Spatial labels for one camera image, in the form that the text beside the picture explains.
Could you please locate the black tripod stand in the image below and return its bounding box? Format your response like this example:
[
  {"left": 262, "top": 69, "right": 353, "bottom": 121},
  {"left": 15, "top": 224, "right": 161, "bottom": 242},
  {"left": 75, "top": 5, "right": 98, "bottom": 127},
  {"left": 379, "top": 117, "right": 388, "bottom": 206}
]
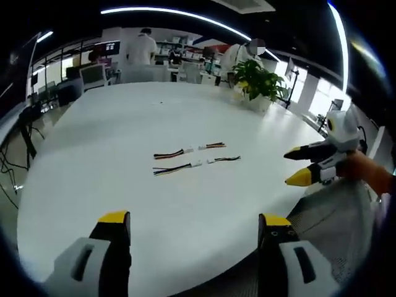
[{"left": 0, "top": 105, "right": 47, "bottom": 211}]

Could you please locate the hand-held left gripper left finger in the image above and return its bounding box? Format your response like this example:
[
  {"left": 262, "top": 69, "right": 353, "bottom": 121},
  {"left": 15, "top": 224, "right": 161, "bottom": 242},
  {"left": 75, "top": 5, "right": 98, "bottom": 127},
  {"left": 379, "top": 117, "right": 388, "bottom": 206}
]
[{"left": 43, "top": 210, "right": 132, "bottom": 297}]

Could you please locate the black camera stand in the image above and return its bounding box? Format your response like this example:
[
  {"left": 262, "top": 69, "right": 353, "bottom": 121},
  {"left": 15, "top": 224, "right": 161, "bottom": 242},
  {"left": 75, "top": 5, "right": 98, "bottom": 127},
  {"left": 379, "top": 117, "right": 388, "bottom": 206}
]
[{"left": 283, "top": 57, "right": 301, "bottom": 110}]

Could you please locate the person's right hand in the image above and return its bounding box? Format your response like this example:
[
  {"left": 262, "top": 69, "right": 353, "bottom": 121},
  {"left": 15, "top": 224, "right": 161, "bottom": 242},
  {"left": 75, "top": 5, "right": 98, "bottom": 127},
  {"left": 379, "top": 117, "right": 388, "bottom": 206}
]
[{"left": 335, "top": 150, "right": 395, "bottom": 196}]

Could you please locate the JST socket with short wires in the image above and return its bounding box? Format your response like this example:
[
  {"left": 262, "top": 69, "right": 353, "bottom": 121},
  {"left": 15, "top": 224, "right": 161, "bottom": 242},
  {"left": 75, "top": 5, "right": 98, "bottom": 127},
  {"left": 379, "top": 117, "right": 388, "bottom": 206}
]
[
  {"left": 206, "top": 155, "right": 242, "bottom": 165},
  {"left": 197, "top": 142, "right": 227, "bottom": 152}
]

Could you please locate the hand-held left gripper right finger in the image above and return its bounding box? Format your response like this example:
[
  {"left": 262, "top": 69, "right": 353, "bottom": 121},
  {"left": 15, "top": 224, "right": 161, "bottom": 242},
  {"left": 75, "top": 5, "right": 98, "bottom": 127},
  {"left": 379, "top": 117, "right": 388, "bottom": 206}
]
[{"left": 257, "top": 212, "right": 341, "bottom": 297}]

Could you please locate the JST connector plug with wires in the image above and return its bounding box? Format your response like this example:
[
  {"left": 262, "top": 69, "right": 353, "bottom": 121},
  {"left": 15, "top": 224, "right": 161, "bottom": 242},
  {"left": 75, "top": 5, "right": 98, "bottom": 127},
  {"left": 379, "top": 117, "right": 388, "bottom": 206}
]
[
  {"left": 153, "top": 148, "right": 194, "bottom": 161},
  {"left": 152, "top": 159, "right": 204, "bottom": 176}
]

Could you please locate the green potted plant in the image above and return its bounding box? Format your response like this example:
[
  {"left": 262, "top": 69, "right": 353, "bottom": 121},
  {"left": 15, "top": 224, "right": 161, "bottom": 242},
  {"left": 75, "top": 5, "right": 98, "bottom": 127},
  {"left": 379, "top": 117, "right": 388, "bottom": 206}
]
[{"left": 231, "top": 58, "right": 289, "bottom": 112}]

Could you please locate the white office chair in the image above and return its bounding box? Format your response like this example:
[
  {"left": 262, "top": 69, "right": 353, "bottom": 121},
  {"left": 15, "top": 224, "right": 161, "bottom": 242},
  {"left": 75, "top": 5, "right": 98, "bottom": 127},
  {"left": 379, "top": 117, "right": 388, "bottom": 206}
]
[
  {"left": 178, "top": 61, "right": 204, "bottom": 84},
  {"left": 79, "top": 63, "right": 113, "bottom": 92}
]

